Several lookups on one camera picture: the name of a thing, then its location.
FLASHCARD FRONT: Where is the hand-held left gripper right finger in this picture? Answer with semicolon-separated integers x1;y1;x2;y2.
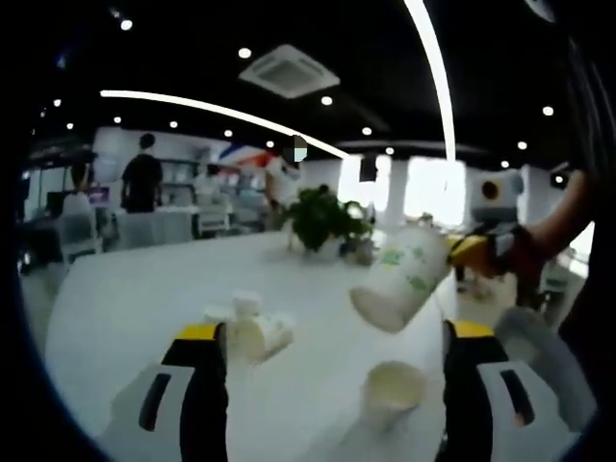
435;318;581;462

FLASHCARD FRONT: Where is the long curved ceiling light strip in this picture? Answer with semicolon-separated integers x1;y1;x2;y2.
403;0;457;163
99;90;352;160

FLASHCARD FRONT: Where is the person's right hand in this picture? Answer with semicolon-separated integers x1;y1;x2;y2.
485;221;548;290

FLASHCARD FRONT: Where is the small clear vase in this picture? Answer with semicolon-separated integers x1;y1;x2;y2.
344;239;377;267

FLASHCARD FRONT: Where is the white table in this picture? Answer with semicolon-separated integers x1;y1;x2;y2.
45;230;458;462

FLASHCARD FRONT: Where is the white plant pot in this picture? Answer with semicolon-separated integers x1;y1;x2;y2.
307;235;344;260

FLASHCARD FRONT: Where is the person's dark striped top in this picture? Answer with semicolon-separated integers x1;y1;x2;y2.
560;38;616;434

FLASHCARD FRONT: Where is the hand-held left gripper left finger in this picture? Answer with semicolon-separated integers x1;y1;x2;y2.
95;321;230;462

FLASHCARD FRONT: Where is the white office chair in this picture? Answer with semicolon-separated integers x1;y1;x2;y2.
196;192;232;237
60;194;102;261

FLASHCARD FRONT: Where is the ceiling air vent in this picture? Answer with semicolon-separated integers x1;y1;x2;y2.
239;43;341;100

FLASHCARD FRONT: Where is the green leafy plant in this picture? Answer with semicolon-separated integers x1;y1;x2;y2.
282;185;374;252

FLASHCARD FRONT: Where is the group of round ceiling spotlights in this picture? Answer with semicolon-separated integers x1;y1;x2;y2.
38;18;567;187

